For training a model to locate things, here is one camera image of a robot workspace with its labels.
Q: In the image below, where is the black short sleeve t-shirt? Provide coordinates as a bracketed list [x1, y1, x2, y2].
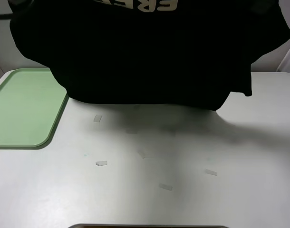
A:
[9, 0, 290, 111]

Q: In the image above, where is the clear tape piece bottom centre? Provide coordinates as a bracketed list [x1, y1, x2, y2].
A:
[159, 183, 173, 191]

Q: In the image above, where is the clear tape piece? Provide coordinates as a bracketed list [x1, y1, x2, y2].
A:
[94, 114, 102, 123]
[205, 169, 218, 176]
[96, 161, 107, 166]
[159, 183, 173, 191]
[137, 150, 146, 159]

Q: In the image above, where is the clear tape piece lower right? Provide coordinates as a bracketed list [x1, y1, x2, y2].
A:
[205, 169, 218, 176]

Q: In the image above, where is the light green plastic tray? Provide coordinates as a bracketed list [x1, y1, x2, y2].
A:
[0, 69, 68, 149]

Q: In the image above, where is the clear tape piece lower left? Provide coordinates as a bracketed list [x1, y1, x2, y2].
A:
[96, 161, 107, 166]

